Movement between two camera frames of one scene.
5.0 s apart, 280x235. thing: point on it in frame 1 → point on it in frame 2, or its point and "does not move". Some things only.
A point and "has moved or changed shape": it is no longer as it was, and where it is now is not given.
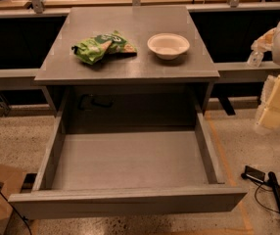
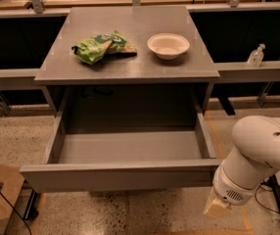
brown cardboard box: [0, 183] does not move
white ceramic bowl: [167, 46] does not move
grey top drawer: [127, 164] has moved or changed shape
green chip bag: [93, 49] does not move
